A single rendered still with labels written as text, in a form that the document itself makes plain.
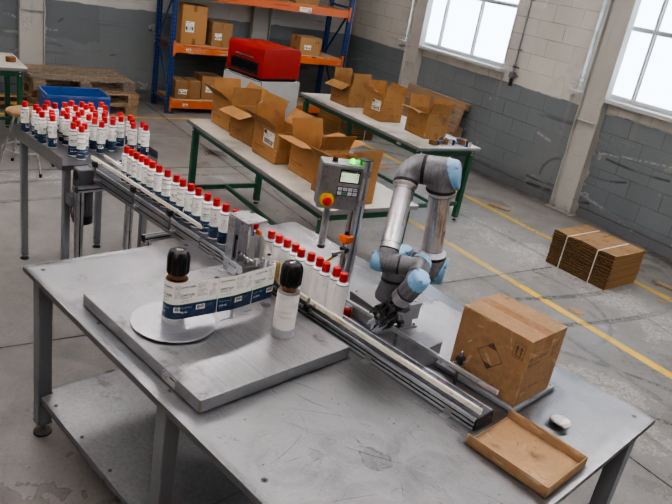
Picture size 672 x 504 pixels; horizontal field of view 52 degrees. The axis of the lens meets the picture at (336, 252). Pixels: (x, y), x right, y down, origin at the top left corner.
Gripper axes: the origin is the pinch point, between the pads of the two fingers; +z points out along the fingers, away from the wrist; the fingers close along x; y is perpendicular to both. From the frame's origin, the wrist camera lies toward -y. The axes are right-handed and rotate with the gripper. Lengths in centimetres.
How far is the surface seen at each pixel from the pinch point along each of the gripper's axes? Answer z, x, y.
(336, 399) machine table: 0.8, 19.5, 34.2
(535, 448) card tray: -27, 67, -5
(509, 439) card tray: -23, 61, -1
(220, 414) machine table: 7, 8, 73
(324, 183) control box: -20, -57, 0
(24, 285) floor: 209, -176, 32
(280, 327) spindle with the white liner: 9.8, -15.6, 32.0
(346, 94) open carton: 195, -334, -367
